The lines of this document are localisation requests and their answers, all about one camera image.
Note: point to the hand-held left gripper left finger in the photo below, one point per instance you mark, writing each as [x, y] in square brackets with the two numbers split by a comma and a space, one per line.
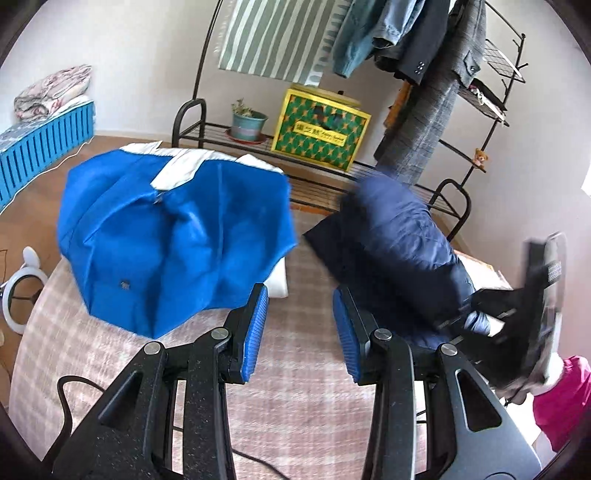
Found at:
[256, 332]

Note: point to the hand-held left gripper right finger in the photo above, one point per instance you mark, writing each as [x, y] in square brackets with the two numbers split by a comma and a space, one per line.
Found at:
[346, 337]

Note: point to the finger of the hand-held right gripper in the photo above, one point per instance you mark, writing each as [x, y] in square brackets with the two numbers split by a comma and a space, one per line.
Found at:
[496, 296]
[466, 334]

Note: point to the navy puffer jacket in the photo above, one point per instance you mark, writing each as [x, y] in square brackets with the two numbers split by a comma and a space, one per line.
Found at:
[397, 258]

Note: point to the blue and white jacket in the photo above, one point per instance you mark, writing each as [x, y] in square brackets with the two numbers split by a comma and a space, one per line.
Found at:
[175, 240]

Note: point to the person's right forearm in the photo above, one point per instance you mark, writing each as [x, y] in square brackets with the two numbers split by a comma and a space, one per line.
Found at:
[563, 406]

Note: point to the dark folded clothes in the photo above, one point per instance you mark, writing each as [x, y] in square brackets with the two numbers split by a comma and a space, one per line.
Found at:
[485, 94]

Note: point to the black metal clothes rack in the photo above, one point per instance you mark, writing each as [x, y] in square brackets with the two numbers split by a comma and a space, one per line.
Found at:
[176, 127]

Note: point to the white folded garment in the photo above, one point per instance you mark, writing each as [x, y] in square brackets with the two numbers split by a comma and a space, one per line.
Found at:
[278, 281]

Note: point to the pink plaid blanket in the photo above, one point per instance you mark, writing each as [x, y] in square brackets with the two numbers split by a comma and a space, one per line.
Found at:
[300, 415]

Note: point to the small teddy bear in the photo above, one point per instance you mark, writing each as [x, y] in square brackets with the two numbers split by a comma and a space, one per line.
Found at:
[480, 158]

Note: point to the grey plaid coat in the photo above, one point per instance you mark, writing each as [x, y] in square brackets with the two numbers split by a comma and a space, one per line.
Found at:
[425, 120]

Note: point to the yellow green patterned box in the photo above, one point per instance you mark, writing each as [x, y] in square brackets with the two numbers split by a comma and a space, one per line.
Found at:
[321, 129]

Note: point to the potted plant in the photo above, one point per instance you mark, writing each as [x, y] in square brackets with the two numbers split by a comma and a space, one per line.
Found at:
[247, 122]

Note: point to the black blazer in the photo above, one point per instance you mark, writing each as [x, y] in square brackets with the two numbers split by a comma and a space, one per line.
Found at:
[415, 55]

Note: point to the light blue denim shirt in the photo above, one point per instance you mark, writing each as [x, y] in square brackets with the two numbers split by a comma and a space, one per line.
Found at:
[355, 46]

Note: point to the blue slatted mattress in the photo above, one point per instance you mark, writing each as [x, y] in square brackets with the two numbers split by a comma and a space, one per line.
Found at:
[41, 138]

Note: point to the blue denim jacket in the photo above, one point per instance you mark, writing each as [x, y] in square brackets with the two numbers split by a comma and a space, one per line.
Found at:
[397, 23]

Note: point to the green striped hanging cloth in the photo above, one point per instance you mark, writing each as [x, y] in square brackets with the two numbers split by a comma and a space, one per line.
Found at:
[277, 37]

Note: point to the floral folded quilt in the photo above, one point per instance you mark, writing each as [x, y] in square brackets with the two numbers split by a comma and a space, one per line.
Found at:
[51, 90]

